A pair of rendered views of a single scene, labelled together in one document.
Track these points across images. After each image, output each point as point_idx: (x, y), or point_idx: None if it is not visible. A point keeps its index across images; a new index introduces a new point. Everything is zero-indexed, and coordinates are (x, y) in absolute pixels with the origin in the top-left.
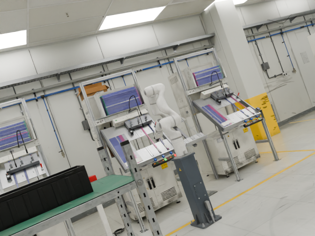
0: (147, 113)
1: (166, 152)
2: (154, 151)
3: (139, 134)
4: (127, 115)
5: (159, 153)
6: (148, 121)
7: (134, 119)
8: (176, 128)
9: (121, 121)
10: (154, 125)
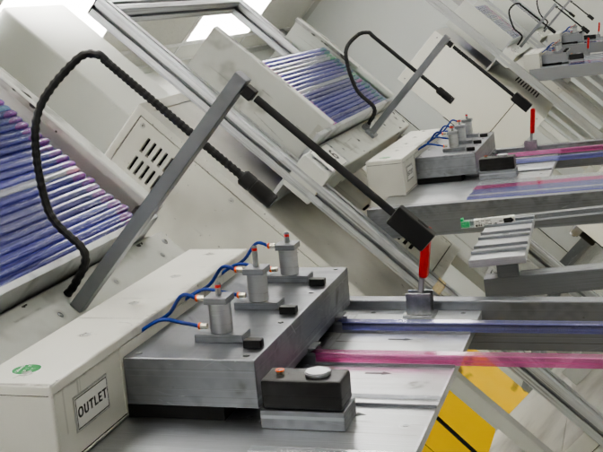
0: (246, 261)
1: None
2: None
3: (395, 388)
4: (100, 311)
5: None
6: (335, 279)
7: (202, 316)
8: (549, 272)
9: (103, 364)
10: (414, 297)
